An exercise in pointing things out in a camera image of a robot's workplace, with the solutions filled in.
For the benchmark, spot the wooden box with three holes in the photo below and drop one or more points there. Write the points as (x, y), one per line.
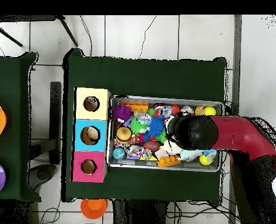
(100, 114)

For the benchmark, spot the dark green tablecloth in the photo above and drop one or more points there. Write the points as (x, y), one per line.
(140, 77)
(11, 77)

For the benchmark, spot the orange cup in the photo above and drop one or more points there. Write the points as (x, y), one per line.
(93, 208)

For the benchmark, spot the purple spiky toy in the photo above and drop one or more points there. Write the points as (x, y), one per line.
(121, 113)

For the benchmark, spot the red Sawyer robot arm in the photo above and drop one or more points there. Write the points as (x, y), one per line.
(240, 135)

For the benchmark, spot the black tripod stand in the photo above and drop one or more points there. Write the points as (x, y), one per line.
(68, 31)

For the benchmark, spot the green spiky ball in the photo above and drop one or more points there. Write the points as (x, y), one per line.
(136, 126)

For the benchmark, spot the orange flat building brick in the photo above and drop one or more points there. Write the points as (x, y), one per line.
(135, 105)

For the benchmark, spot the colourful patterned cloth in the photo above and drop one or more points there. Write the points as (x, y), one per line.
(90, 99)

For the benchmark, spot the large blue spiky ball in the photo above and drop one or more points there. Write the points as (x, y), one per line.
(156, 126)

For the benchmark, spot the blue globe ball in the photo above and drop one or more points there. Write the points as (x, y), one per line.
(119, 153)

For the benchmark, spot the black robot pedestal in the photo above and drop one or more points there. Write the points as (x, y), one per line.
(137, 212)

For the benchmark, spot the light blue waffle cloth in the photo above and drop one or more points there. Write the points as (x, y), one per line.
(191, 155)

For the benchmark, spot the black upright panel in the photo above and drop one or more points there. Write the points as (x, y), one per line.
(55, 116)

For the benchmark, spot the yellow ball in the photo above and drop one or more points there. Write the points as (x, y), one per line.
(210, 111)
(204, 160)

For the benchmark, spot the toy hamburger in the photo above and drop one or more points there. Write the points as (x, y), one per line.
(123, 134)

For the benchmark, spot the orange studded building block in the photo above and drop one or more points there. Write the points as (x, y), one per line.
(168, 161)

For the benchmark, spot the grey rounded floor base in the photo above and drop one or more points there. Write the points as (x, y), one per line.
(42, 173)

